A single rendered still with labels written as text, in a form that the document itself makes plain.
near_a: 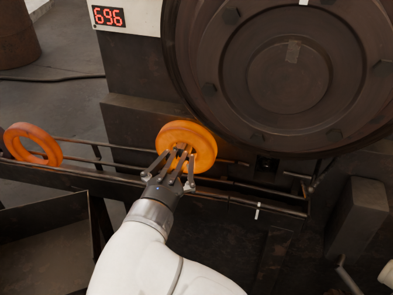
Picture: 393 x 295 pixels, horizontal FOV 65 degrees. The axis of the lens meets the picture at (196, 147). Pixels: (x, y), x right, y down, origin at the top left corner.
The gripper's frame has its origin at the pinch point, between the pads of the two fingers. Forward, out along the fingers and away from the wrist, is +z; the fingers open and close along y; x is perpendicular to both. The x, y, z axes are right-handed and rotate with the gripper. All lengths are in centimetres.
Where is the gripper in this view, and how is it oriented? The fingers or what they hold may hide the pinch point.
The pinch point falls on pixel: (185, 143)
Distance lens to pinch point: 76.1
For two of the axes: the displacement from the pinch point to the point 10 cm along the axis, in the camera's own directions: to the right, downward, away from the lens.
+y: 9.6, 1.9, -2.2
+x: -0.2, -7.2, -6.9
